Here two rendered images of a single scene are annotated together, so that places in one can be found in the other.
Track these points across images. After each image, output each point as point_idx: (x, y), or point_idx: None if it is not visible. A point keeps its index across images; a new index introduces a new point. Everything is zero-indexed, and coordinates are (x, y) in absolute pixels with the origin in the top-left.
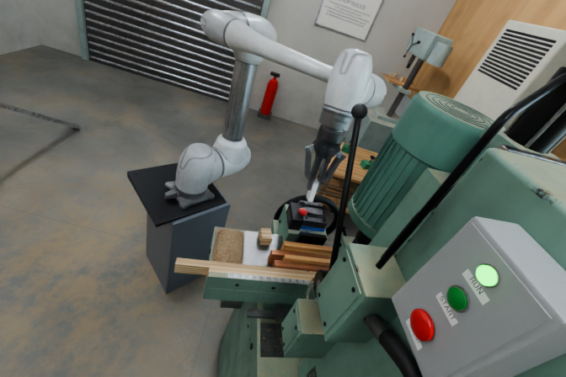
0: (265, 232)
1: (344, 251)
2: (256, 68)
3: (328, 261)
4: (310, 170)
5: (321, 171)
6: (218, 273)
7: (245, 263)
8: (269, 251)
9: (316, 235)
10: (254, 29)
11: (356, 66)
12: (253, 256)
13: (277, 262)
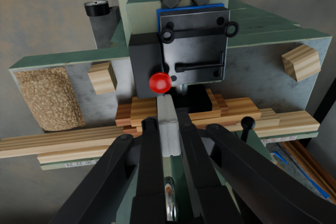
0: (99, 81)
1: None
2: None
3: (209, 121)
4: (126, 190)
5: (186, 171)
6: (52, 165)
7: (87, 117)
8: (119, 92)
9: (190, 109)
10: None
11: None
12: (96, 105)
13: (127, 132)
